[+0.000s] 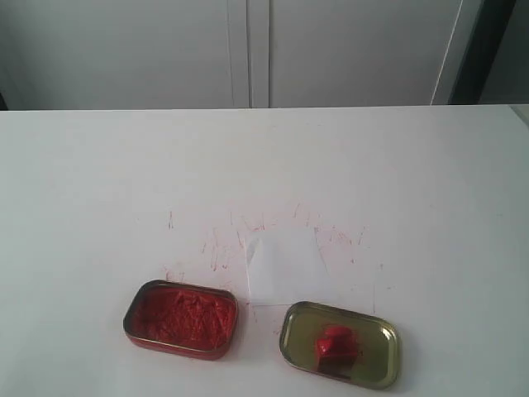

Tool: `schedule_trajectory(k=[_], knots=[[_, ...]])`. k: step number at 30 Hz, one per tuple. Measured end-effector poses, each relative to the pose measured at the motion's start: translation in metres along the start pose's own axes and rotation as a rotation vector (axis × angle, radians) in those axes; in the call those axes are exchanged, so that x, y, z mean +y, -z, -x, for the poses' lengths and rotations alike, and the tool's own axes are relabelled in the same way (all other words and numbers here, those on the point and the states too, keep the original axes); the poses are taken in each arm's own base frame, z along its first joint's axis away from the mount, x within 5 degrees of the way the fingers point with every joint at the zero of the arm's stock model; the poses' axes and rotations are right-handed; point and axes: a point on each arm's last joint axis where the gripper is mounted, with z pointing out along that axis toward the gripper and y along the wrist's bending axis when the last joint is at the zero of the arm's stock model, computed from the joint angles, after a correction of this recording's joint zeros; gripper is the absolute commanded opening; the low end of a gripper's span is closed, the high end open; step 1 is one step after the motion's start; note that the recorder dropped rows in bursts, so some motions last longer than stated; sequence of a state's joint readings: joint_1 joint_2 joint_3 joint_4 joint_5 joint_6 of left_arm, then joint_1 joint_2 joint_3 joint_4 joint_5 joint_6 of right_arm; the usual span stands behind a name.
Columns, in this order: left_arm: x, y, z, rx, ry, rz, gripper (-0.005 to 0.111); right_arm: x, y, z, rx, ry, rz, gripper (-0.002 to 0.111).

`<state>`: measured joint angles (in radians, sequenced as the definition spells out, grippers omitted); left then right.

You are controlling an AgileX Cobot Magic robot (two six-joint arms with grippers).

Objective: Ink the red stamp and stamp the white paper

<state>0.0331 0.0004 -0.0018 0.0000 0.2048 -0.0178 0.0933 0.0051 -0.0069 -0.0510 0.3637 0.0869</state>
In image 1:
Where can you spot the white paper sheet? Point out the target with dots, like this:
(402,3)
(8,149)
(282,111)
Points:
(284,266)

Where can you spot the red stamp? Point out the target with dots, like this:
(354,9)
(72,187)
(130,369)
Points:
(336,349)

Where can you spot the grey cabinet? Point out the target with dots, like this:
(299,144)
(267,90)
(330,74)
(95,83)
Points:
(85,55)

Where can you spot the gold tin lid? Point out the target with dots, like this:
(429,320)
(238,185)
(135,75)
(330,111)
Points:
(376,367)

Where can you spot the red ink pad tin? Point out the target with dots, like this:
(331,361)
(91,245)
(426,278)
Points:
(182,319)

